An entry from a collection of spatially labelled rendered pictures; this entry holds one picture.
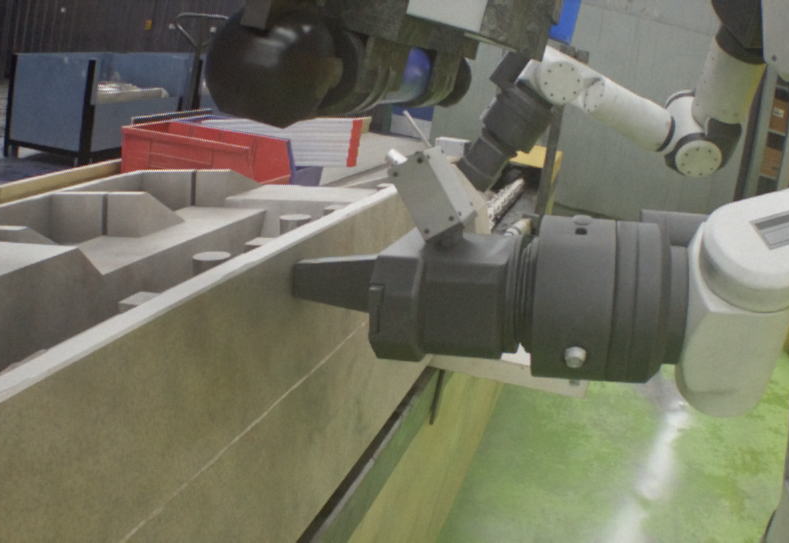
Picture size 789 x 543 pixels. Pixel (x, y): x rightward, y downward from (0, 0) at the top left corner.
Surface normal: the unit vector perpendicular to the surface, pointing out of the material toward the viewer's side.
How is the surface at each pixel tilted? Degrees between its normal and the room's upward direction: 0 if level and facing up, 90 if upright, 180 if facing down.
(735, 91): 128
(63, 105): 90
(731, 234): 33
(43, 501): 80
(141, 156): 92
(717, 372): 122
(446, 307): 90
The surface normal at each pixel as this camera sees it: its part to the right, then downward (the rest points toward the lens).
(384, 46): 0.92, 0.32
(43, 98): -0.31, 0.23
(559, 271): -0.26, -0.35
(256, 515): 0.95, 0.07
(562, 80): 0.05, 0.47
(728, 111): -0.15, 0.80
